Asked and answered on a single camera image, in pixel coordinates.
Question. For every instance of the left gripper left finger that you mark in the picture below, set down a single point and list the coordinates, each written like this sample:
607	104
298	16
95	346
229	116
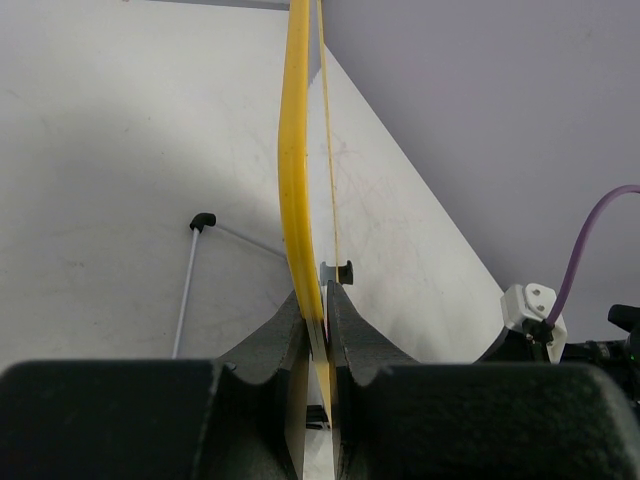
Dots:
240	416

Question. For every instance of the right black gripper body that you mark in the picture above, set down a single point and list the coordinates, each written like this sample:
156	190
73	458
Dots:
618	358

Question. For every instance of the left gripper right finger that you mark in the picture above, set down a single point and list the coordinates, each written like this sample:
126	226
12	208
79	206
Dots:
396	418

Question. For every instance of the yellow framed whiteboard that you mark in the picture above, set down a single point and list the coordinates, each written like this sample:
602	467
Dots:
305	36

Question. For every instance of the right black whiteboard foot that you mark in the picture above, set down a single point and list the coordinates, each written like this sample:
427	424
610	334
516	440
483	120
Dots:
342	274

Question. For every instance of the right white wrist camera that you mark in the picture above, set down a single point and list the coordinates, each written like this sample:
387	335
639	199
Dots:
526	309

